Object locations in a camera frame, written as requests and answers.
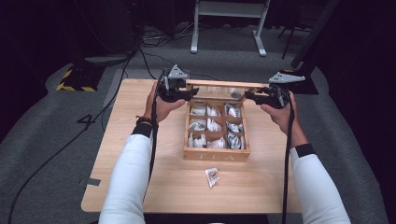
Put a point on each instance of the wooden compartment box with lid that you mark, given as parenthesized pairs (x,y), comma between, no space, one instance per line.
(214,154)

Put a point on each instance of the group of white sachets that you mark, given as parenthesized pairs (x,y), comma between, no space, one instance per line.
(214,126)

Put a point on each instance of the white metal stand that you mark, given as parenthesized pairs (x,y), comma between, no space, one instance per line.
(229,8)

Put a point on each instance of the white foil sachet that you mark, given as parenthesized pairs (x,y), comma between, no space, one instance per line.
(212,177)

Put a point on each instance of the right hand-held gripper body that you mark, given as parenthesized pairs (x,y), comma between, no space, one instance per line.
(277,93)

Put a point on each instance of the person's left hand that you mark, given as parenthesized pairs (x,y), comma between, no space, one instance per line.
(163,110)

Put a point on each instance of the black stand with base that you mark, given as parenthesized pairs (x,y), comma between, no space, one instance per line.
(306,62)

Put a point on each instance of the grey tape strip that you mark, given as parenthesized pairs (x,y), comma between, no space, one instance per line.
(92,181)

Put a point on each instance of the black tripod stand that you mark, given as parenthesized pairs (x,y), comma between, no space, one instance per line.
(288,40)

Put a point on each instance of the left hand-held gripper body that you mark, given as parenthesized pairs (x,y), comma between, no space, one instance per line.
(170,87)

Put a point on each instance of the black yellow striped base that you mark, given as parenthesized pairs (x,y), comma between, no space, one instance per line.
(79,79)

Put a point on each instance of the person's right hand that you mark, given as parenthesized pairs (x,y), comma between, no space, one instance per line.
(285,119)

